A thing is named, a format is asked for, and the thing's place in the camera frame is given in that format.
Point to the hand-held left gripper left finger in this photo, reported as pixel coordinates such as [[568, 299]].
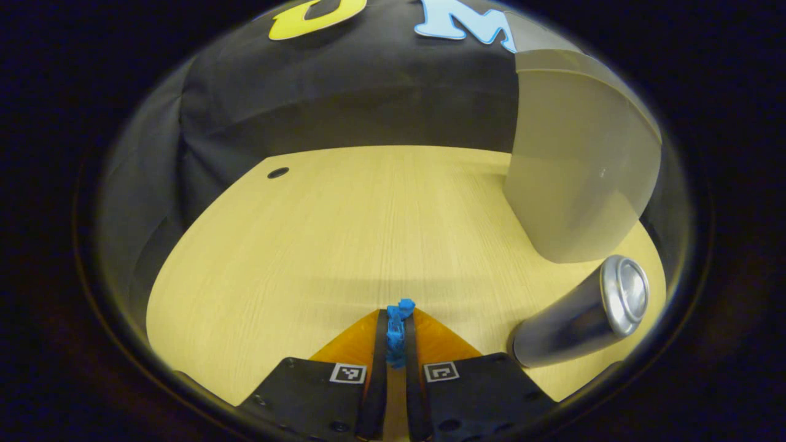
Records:
[[307, 399]]

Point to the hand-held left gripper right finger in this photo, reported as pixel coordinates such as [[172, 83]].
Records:
[[479, 399]]

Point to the blue paper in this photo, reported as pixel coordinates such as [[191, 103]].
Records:
[[396, 337]]

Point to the blue and silver pop can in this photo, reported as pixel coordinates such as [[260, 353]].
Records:
[[571, 325]]

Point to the white desktop garbage bin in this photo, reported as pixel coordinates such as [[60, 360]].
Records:
[[577, 166]]

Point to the black backdrop cloth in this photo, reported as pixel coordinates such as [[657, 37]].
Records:
[[344, 104]]

